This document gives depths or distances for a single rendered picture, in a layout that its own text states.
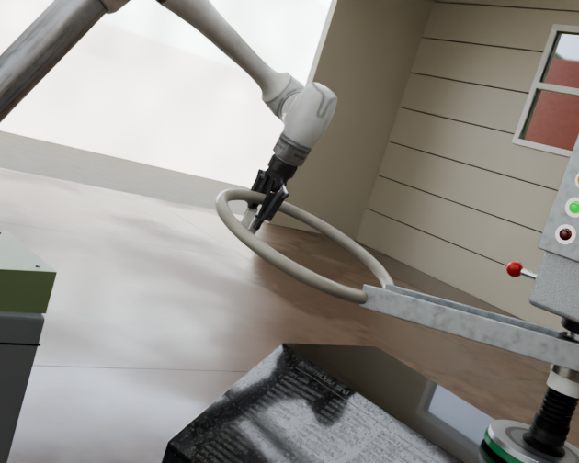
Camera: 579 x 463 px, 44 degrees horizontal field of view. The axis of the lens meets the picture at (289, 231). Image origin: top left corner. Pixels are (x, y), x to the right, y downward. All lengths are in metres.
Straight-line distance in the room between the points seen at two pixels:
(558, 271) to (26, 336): 1.03
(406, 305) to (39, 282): 0.76
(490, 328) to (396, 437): 0.28
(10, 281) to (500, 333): 0.96
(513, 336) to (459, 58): 8.56
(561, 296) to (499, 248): 7.47
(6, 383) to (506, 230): 7.69
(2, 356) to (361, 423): 0.72
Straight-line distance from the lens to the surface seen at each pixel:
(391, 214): 10.01
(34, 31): 1.77
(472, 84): 9.64
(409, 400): 1.61
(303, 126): 1.82
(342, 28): 9.53
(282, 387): 1.60
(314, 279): 1.52
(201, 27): 1.72
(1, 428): 1.62
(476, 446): 1.51
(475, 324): 1.50
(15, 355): 1.55
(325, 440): 1.49
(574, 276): 1.39
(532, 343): 1.47
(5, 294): 1.51
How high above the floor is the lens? 1.31
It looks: 8 degrees down
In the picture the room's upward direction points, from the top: 17 degrees clockwise
